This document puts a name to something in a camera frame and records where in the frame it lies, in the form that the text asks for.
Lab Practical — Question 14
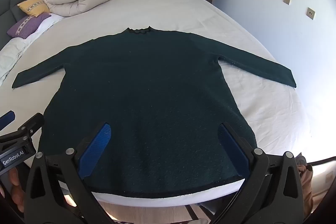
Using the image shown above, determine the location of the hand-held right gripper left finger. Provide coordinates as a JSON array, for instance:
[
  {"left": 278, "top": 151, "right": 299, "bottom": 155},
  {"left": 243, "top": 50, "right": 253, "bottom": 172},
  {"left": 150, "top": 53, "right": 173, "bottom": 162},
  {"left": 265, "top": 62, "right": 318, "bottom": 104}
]
[{"left": 24, "top": 122, "right": 116, "bottom": 224}]

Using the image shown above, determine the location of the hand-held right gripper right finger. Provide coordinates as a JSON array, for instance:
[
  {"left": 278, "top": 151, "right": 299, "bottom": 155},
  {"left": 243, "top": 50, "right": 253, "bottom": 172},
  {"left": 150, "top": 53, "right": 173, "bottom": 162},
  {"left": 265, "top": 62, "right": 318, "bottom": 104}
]
[{"left": 218, "top": 122, "right": 310, "bottom": 224}]

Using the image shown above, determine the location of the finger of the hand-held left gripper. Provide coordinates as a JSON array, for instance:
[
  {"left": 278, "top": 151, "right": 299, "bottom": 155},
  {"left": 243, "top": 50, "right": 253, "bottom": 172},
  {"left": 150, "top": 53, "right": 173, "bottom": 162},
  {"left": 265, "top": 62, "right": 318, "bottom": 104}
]
[
  {"left": 12, "top": 113, "right": 45, "bottom": 140},
  {"left": 0, "top": 110, "right": 16, "bottom": 131}
]

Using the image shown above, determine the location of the dark green sweater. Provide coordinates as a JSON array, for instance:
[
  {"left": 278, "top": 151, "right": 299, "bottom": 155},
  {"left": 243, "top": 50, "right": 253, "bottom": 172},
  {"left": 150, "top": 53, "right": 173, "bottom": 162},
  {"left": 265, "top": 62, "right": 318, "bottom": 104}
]
[{"left": 12, "top": 26, "right": 297, "bottom": 198}]

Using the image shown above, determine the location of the person's left hand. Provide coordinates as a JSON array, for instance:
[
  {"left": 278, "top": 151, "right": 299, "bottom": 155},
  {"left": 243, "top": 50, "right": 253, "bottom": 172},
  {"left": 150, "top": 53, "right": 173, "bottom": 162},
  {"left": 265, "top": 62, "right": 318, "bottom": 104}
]
[{"left": 0, "top": 167, "right": 25, "bottom": 212}]

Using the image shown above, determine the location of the brown clothing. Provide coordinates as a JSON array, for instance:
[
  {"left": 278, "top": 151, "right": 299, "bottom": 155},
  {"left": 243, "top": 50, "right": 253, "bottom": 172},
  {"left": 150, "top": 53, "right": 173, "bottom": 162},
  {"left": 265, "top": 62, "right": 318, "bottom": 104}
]
[{"left": 295, "top": 157, "right": 314, "bottom": 214}]

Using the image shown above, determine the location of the purple patterned pillow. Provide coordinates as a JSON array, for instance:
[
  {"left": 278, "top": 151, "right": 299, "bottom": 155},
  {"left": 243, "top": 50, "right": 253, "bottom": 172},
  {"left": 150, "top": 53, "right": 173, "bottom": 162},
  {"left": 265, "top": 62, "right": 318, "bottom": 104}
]
[{"left": 7, "top": 13, "right": 51, "bottom": 39}]

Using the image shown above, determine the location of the yellow patterned pillow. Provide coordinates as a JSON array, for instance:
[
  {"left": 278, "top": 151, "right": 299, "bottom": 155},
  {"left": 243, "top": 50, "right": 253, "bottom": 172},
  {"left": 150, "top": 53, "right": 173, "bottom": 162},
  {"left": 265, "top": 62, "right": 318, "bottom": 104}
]
[{"left": 17, "top": 0, "right": 51, "bottom": 18}]

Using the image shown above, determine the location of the bed with white sheet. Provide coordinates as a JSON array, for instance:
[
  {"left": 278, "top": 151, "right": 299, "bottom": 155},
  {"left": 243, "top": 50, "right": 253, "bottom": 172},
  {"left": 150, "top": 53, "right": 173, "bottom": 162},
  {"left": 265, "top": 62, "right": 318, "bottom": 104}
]
[{"left": 0, "top": 0, "right": 326, "bottom": 207}]

